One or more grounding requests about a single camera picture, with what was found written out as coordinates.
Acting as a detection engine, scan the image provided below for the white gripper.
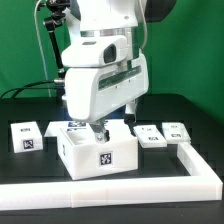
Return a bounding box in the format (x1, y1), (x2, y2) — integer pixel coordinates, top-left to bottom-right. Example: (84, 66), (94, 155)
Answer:
(65, 54), (149, 143)

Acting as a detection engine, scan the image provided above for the white door panel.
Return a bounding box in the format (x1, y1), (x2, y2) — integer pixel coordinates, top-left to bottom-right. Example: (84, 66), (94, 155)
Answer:
(162, 122), (191, 144)
(133, 125), (167, 148)

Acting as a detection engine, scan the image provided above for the white cabinet body box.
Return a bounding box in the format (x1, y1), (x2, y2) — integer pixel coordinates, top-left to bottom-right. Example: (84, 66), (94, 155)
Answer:
(57, 119), (138, 180)

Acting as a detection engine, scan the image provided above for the white cabinet top block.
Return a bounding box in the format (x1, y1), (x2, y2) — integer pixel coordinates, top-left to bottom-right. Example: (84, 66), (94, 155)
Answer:
(11, 121), (43, 153)

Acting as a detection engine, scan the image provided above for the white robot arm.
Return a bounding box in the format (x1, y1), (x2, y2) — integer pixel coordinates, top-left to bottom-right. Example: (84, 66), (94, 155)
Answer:
(62, 0), (177, 143)

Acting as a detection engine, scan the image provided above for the white marker sheet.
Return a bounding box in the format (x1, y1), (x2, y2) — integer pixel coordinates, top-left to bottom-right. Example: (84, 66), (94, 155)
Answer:
(44, 121), (86, 137)

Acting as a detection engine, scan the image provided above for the white L-shaped fence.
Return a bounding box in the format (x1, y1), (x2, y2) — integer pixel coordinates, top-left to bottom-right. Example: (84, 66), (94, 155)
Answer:
(0, 143), (223, 211)

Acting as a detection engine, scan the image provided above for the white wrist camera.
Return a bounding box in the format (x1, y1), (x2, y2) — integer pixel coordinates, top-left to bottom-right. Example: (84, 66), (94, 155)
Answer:
(62, 35), (128, 68)

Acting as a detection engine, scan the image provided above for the black cable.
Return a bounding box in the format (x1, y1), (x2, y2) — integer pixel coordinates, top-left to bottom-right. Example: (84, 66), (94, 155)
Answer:
(0, 79), (65, 100)

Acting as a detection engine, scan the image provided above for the white cable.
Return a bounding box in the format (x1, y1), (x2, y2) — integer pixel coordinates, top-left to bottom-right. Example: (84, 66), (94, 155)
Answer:
(33, 0), (53, 98)

